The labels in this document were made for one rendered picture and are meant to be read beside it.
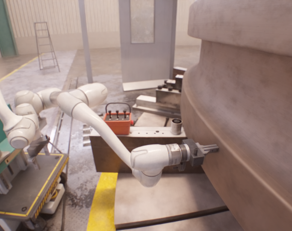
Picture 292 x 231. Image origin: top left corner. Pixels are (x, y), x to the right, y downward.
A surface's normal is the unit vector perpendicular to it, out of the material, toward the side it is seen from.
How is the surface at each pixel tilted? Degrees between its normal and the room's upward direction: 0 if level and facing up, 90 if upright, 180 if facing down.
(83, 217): 0
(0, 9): 90
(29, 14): 90
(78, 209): 0
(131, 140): 90
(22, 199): 0
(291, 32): 90
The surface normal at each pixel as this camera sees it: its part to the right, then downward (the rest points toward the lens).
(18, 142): 0.43, 0.54
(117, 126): 0.03, 0.56
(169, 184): 0.00, -0.89
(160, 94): -0.40, 0.43
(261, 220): -0.95, 0.14
